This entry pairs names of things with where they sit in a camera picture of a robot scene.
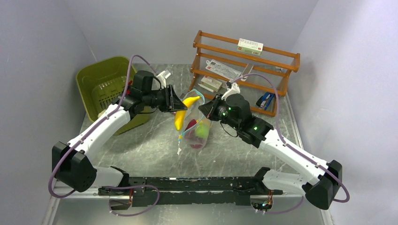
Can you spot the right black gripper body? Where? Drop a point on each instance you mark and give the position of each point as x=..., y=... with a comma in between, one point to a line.
x=223, y=116

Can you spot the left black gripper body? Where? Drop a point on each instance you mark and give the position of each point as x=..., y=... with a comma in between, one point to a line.
x=158, y=98

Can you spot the yellow banana toy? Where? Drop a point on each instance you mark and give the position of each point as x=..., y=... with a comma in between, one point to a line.
x=179, y=117

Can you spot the dark red sweet potato toy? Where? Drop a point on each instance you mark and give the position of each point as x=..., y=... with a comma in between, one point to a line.
x=191, y=124

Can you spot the clear zip bag blue zipper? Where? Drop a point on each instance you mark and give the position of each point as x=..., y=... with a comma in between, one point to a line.
x=185, y=138

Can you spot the green lime toy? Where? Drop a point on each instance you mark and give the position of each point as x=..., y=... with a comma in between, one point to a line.
x=202, y=131

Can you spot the purple onion toy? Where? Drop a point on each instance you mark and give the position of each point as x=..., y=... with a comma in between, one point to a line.
x=197, y=146

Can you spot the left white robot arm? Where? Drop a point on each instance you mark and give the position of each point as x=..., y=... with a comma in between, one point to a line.
x=72, y=161

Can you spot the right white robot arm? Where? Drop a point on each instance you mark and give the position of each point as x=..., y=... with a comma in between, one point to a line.
x=317, y=180

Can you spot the small white box lower shelf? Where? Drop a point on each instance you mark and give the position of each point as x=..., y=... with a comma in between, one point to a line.
x=210, y=84

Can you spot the blue stapler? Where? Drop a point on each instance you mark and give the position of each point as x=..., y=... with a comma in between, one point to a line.
x=264, y=101

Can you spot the olive green plastic basket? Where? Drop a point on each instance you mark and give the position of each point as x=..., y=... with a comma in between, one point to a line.
x=101, y=84

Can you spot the orange wooden shelf rack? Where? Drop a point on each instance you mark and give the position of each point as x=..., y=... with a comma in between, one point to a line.
x=274, y=66

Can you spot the flat white packaged item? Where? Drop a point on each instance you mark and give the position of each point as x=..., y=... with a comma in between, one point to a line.
x=222, y=70

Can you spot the white green box on shelf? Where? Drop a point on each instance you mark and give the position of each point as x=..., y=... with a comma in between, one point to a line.
x=250, y=47

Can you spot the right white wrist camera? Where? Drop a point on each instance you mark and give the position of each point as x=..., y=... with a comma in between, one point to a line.
x=232, y=88

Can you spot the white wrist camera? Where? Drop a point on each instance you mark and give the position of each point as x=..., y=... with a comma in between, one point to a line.
x=163, y=76
x=232, y=88

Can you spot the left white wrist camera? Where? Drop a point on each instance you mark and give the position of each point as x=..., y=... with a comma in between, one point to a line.
x=163, y=76

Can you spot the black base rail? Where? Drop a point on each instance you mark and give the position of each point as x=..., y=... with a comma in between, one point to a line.
x=196, y=190

